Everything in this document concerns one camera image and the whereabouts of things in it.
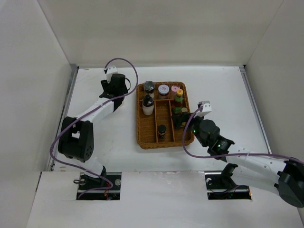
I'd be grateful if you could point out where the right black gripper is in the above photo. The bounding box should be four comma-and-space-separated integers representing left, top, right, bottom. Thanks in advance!
171, 111, 208, 147

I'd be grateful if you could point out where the yellow-label oil bottle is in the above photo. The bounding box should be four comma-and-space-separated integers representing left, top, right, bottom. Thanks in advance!
180, 107, 189, 128

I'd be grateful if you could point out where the green-label chili sauce bottle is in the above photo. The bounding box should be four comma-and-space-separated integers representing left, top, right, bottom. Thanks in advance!
172, 89, 183, 114

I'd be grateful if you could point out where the black-cap pepper jar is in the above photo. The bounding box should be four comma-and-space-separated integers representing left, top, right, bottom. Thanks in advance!
157, 124, 167, 142

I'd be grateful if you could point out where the pink-cap spice shaker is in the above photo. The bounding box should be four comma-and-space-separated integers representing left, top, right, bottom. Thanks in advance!
171, 85, 180, 97

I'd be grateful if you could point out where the black-top salt grinder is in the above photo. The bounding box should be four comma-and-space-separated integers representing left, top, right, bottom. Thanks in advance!
143, 81, 155, 98

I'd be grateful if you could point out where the white-lid sauce jar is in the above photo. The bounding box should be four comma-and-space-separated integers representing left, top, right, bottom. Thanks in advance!
158, 84, 170, 99

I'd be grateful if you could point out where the small black round bottle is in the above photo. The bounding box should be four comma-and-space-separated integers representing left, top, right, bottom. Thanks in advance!
142, 95, 154, 115

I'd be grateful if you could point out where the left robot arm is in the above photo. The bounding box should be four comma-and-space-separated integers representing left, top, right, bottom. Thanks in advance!
54, 73, 129, 190

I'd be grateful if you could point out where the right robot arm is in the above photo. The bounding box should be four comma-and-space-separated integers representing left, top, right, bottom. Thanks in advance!
171, 112, 304, 208

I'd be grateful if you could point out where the brown wicker divided basket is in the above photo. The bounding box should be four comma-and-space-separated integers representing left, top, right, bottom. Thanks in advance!
136, 82, 190, 149

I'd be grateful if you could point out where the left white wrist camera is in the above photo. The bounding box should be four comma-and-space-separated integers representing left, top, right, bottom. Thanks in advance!
104, 66, 118, 83

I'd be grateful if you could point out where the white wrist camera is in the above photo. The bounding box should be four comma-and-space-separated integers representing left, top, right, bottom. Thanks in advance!
104, 66, 118, 83
197, 101, 212, 117

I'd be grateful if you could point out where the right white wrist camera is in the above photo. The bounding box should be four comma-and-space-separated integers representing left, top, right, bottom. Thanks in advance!
197, 101, 212, 117

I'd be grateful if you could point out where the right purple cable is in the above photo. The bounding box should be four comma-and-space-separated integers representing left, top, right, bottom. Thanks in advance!
182, 106, 304, 166

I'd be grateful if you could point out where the right aluminium table rail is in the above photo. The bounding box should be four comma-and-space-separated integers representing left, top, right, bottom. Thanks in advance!
239, 65, 272, 154

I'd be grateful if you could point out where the aluminium table rail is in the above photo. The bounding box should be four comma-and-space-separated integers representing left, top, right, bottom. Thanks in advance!
47, 64, 79, 171
239, 65, 272, 154

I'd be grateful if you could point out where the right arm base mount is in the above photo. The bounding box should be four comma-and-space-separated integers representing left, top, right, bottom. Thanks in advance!
205, 164, 251, 200

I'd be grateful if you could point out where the left aluminium table rail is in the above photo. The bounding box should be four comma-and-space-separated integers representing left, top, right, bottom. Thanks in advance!
47, 64, 79, 171

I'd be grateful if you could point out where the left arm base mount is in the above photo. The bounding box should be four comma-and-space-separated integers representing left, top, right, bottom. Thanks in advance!
73, 168, 122, 201

